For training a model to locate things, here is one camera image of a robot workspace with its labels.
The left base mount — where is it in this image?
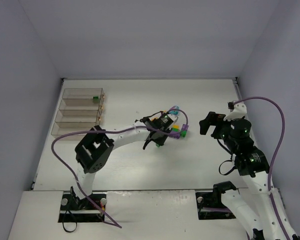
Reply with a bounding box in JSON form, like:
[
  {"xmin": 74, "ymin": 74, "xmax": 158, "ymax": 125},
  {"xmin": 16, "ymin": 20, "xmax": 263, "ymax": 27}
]
[{"xmin": 58, "ymin": 192, "xmax": 105, "ymax": 223}]

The purple lego brick front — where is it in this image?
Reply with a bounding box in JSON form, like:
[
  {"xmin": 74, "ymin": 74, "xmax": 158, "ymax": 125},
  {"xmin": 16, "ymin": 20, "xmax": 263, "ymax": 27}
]
[{"xmin": 169, "ymin": 132, "xmax": 181, "ymax": 139}]

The teal oval lego piece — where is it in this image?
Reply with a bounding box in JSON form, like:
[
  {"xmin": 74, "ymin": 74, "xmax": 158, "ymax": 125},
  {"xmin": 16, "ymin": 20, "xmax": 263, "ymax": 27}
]
[{"xmin": 168, "ymin": 105, "xmax": 180, "ymax": 116}]

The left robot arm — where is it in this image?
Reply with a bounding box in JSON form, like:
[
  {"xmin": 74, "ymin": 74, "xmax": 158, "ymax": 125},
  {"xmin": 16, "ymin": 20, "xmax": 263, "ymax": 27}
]
[{"xmin": 70, "ymin": 113, "xmax": 178, "ymax": 210}]

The base mount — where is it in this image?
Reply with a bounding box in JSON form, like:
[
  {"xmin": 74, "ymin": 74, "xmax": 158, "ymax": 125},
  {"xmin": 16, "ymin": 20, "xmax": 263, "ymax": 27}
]
[
  {"xmin": 58, "ymin": 192, "xmax": 105, "ymax": 223},
  {"xmin": 195, "ymin": 191, "xmax": 236, "ymax": 221}
]

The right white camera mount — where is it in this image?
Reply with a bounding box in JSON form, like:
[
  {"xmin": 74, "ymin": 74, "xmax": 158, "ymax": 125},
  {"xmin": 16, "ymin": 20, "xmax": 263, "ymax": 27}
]
[{"xmin": 223, "ymin": 102, "xmax": 247, "ymax": 122}]

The right base mount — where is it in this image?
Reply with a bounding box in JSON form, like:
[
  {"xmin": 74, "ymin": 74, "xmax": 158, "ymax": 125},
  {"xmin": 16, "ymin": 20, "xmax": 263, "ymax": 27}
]
[{"xmin": 195, "ymin": 191, "xmax": 236, "ymax": 221}]

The purple lego on green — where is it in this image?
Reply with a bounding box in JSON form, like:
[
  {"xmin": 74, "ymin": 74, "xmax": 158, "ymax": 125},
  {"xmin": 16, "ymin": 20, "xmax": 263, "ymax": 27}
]
[{"xmin": 180, "ymin": 124, "xmax": 189, "ymax": 132}]

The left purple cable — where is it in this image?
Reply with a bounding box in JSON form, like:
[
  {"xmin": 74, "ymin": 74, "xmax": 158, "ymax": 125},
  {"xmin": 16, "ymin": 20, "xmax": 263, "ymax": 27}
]
[{"xmin": 51, "ymin": 109, "xmax": 190, "ymax": 230}]

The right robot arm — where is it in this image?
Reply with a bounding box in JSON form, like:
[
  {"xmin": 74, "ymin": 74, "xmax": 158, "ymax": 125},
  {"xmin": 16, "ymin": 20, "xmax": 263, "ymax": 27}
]
[{"xmin": 199, "ymin": 111, "xmax": 300, "ymax": 240}]

